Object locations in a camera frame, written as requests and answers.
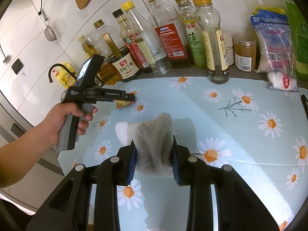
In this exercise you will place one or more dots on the dark hanging utensil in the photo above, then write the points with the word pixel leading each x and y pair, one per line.
pixel 5 57

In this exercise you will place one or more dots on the blue and white salt bag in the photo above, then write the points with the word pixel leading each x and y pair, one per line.
pixel 274 38

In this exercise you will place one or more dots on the yellow dish soap bottle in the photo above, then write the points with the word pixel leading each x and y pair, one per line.
pixel 63 75

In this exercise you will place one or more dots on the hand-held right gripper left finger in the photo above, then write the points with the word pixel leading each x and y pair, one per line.
pixel 132 164

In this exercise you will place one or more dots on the clear bottle with gold cap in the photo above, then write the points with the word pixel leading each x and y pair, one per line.
pixel 102 36

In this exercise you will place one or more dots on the green carton box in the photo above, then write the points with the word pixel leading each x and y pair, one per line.
pixel 300 36

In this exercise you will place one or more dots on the person's left hand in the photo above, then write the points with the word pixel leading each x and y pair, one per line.
pixel 60 118

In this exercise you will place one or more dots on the small white red-label bag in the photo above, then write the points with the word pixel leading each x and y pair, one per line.
pixel 282 81

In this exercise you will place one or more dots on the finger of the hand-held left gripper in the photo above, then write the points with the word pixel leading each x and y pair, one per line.
pixel 118 96

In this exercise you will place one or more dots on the black wall socket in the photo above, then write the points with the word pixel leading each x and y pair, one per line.
pixel 17 66

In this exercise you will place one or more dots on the dark soy sauce jug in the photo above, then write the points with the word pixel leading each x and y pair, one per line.
pixel 125 67

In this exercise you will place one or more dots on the clear bottle with yellow label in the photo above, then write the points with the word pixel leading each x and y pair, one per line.
pixel 211 48

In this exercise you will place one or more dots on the metal mesh strainer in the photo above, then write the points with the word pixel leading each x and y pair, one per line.
pixel 50 33

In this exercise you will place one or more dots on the white spice jar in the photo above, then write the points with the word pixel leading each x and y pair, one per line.
pixel 228 50

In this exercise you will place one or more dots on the person's left forearm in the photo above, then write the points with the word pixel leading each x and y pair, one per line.
pixel 21 161

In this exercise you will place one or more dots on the brown powder spice jar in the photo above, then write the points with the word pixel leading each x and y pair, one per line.
pixel 244 55

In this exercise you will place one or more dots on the yellow snack wrapper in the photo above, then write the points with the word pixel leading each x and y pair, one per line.
pixel 124 104

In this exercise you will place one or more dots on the white knitted cloth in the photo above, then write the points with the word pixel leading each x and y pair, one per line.
pixel 154 144

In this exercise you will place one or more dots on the dark bottle with red label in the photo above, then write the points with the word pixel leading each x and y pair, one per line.
pixel 131 48

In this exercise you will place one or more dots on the daisy print tablecloth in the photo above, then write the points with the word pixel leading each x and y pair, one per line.
pixel 228 137

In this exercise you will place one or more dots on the clear bottle with red label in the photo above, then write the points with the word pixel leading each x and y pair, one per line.
pixel 170 43

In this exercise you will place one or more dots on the bottle with green label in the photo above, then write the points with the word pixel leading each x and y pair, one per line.
pixel 195 43

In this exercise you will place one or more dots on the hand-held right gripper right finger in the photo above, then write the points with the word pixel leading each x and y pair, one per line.
pixel 175 170

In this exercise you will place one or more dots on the clear bottle with yellow-green label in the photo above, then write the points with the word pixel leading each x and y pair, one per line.
pixel 144 50

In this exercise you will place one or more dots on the black faucet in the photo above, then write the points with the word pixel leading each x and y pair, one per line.
pixel 50 73

